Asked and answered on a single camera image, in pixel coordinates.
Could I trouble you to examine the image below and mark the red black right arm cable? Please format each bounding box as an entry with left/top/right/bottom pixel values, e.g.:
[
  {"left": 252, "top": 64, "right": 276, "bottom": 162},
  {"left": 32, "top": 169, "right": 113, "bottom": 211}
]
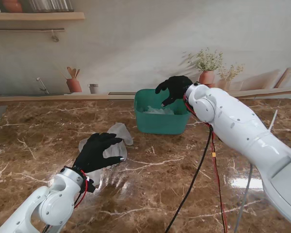
[{"left": 164, "top": 93, "right": 229, "bottom": 233}]

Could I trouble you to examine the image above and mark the red black arm cable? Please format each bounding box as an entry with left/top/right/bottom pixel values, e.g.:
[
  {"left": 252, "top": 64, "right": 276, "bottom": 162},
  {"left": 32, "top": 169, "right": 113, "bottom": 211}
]
[
  {"left": 164, "top": 93, "right": 229, "bottom": 233},
  {"left": 42, "top": 169, "right": 89, "bottom": 233}
]

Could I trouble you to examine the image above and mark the green plastic basket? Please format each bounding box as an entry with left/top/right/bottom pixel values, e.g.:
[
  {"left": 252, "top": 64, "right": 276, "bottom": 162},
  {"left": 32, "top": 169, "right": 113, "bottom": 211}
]
[{"left": 133, "top": 89, "right": 193, "bottom": 136}]

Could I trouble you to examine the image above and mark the printed kitchen scene backdrop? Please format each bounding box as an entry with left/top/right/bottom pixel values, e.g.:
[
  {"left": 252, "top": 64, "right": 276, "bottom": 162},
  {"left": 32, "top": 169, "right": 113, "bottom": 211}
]
[{"left": 0, "top": 0, "right": 291, "bottom": 107}]

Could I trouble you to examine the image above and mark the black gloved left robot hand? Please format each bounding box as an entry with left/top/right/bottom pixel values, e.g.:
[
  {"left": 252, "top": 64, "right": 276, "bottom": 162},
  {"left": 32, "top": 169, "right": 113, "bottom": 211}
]
[{"left": 72, "top": 133, "right": 126, "bottom": 173}]

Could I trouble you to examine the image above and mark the red black left arm cable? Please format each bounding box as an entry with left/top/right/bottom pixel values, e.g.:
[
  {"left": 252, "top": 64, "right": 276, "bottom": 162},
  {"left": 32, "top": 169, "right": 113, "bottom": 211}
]
[{"left": 42, "top": 169, "right": 89, "bottom": 233}]

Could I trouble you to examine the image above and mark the white flat strap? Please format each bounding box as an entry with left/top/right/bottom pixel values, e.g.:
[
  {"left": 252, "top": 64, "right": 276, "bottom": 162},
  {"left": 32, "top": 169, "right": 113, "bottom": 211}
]
[{"left": 268, "top": 109, "right": 278, "bottom": 132}]

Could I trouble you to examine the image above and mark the grey hanging strap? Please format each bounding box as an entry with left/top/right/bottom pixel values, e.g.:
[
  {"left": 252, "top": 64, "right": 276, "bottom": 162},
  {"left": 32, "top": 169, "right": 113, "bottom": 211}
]
[{"left": 233, "top": 162, "right": 254, "bottom": 233}]

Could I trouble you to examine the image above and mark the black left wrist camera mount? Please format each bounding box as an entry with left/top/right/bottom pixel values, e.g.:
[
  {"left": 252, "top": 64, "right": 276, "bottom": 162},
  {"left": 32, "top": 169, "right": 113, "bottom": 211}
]
[{"left": 86, "top": 179, "right": 96, "bottom": 194}]

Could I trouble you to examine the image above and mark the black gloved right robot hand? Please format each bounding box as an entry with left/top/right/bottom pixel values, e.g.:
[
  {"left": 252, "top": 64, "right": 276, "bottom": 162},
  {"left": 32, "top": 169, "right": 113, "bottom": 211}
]
[{"left": 155, "top": 75, "right": 194, "bottom": 108}]

